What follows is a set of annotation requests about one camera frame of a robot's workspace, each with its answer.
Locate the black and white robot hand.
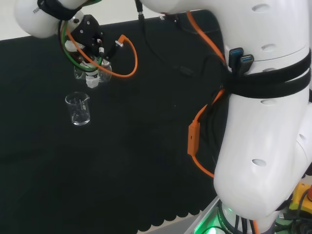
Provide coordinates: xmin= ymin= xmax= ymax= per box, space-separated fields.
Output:
xmin=65 ymin=14 xmax=112 ymax=89

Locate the clear glass beaker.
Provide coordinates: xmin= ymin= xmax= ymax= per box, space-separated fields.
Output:
xmin=64 ymin=91 xmax=91 ymax=126
xmin=74 ymin=60 xmax=113 ymax=85

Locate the black bench cloth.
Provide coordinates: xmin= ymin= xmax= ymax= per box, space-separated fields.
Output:
xmin=0 ymin=9 xmax=231 ymax=234

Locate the black plug with blue insert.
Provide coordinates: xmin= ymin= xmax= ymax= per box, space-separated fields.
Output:
xmin=228 ymin=47 xmax=245 ymax=74
xmin=239 ymin=54 xmax=255 ymax=75

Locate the yellow stop button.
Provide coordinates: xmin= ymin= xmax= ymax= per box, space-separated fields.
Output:
xmin=289 ymin=181 xmax=312 ymax=211

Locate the green cable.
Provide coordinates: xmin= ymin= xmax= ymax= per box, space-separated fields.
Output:
xmin=59 ymin=20 xmax=103 ymax=73

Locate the black cable with plug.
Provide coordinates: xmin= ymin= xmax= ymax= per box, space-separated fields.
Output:
xmin=135 ymin=0 xmax=195 ymax=78

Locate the orange wrist cable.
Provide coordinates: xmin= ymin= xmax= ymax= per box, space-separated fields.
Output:
xmin=65 ymin=24 xmax=138 ymax=78

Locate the orange cable with inline coupler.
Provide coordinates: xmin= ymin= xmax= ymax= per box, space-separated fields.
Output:
xmin=186 ymin=11 xmax=227 ymax=178

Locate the black arm strap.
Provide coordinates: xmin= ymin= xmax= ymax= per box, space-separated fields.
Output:
xmin=220 ymin=48 xmax=312 ymax=99

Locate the grey metal base plate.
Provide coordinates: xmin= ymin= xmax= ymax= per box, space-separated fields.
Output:
xmin=185 ymin=196 xmax=221 ymax=234

